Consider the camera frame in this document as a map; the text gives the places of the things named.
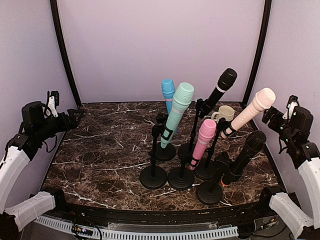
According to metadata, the black microphone orange base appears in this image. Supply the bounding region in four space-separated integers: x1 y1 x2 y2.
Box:
221 130 267 186

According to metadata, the white slotted cable duct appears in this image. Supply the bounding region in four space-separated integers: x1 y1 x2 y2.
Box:
34 216 239 240

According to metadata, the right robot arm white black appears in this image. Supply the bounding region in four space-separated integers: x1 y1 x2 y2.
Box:
255 106 320 239

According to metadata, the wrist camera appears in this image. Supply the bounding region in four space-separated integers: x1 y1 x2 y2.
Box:
44 90 60 118
282 95 300 121

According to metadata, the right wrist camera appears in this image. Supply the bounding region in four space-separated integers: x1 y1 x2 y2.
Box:
282 95 300 121

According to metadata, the black mic stand blue mic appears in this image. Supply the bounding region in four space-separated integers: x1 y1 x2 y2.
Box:
155 113 176 162

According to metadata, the mint green microphone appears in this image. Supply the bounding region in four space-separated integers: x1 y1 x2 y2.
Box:
160 82 195 149

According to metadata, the right black frame post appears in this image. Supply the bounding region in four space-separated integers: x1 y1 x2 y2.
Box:
241 0 272 107

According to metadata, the left black frame post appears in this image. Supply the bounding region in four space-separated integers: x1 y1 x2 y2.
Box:
49 0 82 108

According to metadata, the black microphone white ring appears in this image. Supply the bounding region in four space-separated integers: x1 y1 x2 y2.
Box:
199 68 238 118

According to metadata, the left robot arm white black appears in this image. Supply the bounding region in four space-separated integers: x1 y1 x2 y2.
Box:
0 100 84 238

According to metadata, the blue microphone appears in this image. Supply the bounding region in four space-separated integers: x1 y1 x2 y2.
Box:
161 78 176 114

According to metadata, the black frame post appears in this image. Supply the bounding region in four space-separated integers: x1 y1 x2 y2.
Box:
49 0 82 108
241 0 272 107

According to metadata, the cream pink microphone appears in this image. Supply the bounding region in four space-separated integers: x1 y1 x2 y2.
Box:
220 87 276 139

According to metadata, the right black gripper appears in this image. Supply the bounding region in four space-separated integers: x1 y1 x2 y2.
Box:
262 106 296 145

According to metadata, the black mic stand cream mic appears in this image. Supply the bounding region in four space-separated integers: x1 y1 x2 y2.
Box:
194 117 228 181

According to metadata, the beige mug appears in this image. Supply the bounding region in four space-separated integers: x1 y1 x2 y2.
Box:
211 105 235 123

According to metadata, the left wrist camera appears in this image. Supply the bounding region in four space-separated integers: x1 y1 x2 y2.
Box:
44 90 60 118

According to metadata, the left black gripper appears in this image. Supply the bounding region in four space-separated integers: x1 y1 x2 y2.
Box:
35 108 84 141

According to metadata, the black front table rail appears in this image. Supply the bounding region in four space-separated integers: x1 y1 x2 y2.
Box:
46 202 276 226

